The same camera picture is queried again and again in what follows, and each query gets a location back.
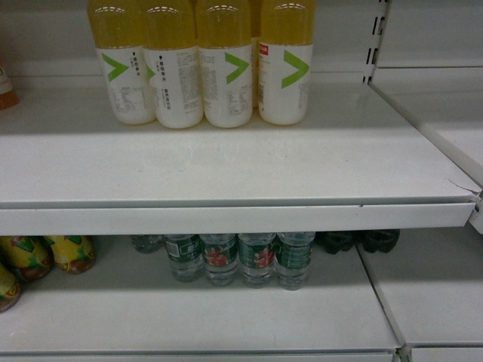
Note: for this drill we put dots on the water bottle green label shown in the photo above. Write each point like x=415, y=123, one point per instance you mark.
x=256, y=252

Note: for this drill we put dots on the water bottle red athletes label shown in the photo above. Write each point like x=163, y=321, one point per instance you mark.
x=220, y=257

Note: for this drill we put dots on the right water bottle text label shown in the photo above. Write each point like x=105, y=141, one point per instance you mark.
x=293, y=252

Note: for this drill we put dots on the water bottle with barcode label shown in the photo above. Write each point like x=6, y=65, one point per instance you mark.
x=185, y=256

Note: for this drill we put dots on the far left water bottle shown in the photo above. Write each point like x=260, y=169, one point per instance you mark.
x=146, y=243

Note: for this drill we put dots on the white upper metal shelf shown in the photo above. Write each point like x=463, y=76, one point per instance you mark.
x=69, y=168

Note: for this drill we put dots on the yellow drink bottle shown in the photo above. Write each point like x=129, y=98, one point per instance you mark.
x=285, y=54
x=172, y=58
x=225, y=49
x=119, y=37

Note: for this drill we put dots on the yellow lemon tea bottle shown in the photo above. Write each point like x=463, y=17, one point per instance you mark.
x=26, y=257
x=73, y=254

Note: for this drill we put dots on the white slotted shelf upright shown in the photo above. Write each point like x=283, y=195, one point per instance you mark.
x=378, y=23

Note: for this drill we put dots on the white metal water shelf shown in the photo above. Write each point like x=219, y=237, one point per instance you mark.
x=422, y=301

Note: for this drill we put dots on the cola bottle with barcode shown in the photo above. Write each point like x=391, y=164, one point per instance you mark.
x=335, y=241

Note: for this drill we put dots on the yellow drink bottle right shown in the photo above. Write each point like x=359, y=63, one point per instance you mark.
x=285, y=54

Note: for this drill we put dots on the cola bottle red logo label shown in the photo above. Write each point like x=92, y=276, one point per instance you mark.
x=381, y=240

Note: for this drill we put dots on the yellow drink bottle far left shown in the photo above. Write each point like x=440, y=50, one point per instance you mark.
x=119, y=37

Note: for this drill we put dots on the orange bottle left edge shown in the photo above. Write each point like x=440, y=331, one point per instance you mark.
x=8, y=96

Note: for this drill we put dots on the lemon tea bottle bottom left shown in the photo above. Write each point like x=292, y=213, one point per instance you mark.
x=10, y=289

